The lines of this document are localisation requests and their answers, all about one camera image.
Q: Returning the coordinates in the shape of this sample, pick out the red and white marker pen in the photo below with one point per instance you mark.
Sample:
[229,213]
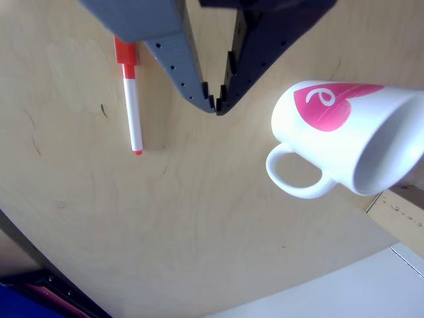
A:
[132,109]

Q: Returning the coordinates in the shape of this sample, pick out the white mug with pink hearts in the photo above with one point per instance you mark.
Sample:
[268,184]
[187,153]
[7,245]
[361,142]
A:
[331,149]

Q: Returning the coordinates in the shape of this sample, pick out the tan cardboard box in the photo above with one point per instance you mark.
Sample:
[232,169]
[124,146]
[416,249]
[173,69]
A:
[401,215]

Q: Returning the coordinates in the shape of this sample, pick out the blue box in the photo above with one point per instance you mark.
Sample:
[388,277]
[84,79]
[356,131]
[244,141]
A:
[20,304]

